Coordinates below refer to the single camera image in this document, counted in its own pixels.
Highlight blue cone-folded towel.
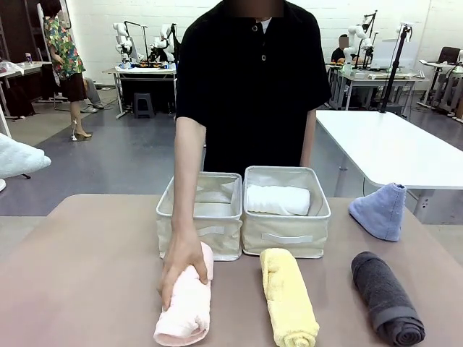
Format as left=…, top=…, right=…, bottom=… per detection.
left=347, top=182, right=407, bottom=242

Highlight beige fabric bin wavy handle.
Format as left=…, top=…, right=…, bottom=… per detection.
left=156, top=171, right=244, bottom=262

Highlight yellow towel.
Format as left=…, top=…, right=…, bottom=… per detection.
left=259, top=247, right=320, bottom=347

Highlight person in black polo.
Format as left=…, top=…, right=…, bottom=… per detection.
left=174, top=0, right=332, bottom=174

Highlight dark office chair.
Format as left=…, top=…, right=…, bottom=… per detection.
left=428, top=46, right=463, bottom=110

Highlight person's right hand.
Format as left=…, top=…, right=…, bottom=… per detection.
left=157, top=239, right=214, bottom=312

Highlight person's left forearm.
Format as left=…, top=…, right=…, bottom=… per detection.
left=300, top=108, right=318, bottom=168

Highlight seated person's grey legs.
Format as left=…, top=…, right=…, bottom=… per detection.
left=82, top=77, right=106, bottom=114

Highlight pink towel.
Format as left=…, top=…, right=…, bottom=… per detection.
left=153, top=241, right=215, bottom=345

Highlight white rolled towel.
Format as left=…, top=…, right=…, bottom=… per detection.
left=245, top=184, right=312, bottom=217

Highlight seated background person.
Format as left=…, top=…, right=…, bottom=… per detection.
left=330, top=33, right=360, bottom=73

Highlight black tripod pole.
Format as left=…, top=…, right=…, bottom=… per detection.
left=377, top=22, right=414, bottom=116

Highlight grey plastic stool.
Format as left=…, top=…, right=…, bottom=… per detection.
left=132, top=92, right=156, bottom=119

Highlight beige fabric bin straight handle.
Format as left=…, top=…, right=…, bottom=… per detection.
left=240, top=165, right=332, bottom=260

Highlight large white table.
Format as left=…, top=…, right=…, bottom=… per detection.
left=315, top=109, right=463, bottom=226

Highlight background white work table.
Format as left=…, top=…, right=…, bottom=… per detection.
left=327, top=67, right=417, bottom=111

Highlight dark grey towel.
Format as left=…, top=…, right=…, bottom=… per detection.
left=350, top=251, right=426, bottom=347

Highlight white side table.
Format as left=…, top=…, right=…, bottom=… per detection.
left=0, top=60, right=54, bottom=117

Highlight background table with robots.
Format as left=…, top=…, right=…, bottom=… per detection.
left=102, top=64, right=179, bottom=121

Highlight person's right forearm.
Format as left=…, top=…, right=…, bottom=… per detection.
left=171, top=115, right=208, bottom=254

